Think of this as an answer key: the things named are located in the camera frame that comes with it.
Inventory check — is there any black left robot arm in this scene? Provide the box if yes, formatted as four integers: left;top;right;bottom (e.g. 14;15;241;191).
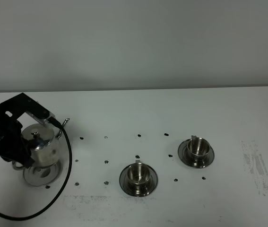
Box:
0;113;35;168

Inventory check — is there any far stainless steel saucer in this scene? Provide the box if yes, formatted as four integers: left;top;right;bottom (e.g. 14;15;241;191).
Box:
178;139;215;168

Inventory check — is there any near stainless steel teacup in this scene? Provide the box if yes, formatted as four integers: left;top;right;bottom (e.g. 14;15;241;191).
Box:
126;160;150;186

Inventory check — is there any stainless steel teacup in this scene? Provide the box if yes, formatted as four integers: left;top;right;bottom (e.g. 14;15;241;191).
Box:
186;136;210;159
126;160;150;186

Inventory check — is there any black left camera cable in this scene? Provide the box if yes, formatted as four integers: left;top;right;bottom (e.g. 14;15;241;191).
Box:
0;118;72;219

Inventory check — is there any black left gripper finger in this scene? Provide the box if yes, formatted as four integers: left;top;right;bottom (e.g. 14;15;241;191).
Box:
18;138;35;167

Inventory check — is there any steel teapot tray saucer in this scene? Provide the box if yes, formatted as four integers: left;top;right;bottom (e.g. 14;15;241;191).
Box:
23;162;61;187

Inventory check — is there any far stainless steel teacup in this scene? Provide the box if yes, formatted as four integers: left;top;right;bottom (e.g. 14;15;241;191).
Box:
186;136;210;159

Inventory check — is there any stainless steel teapot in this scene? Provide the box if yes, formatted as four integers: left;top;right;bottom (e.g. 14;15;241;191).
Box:
22;123;63;168

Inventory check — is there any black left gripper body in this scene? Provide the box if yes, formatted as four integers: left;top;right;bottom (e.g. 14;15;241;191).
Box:
0;108;24;162

